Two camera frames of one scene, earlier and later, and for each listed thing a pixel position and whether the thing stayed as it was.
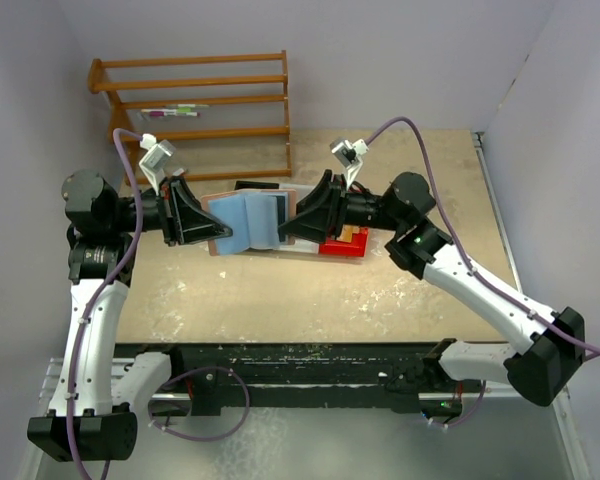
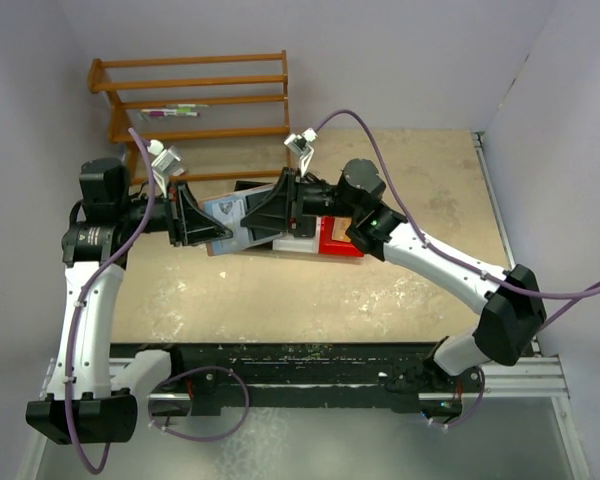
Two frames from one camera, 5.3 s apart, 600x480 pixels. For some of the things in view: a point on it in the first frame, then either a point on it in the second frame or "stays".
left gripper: x=192 y=222 stays
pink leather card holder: x=254 y=217 stays
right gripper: x=322 y=212 -> x=283 y=207
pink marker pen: x=173 y=114 stays
